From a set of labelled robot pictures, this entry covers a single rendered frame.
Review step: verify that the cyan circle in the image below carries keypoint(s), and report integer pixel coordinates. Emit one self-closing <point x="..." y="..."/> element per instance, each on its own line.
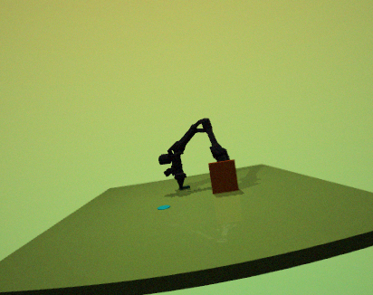
<point x="163" y="207"/>

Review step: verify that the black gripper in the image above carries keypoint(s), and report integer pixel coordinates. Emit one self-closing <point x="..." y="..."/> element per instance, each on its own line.
<point x="179" y="175"/>

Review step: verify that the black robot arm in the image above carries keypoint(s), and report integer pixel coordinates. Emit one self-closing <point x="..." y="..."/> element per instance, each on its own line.
<point x="218" y="152"/>

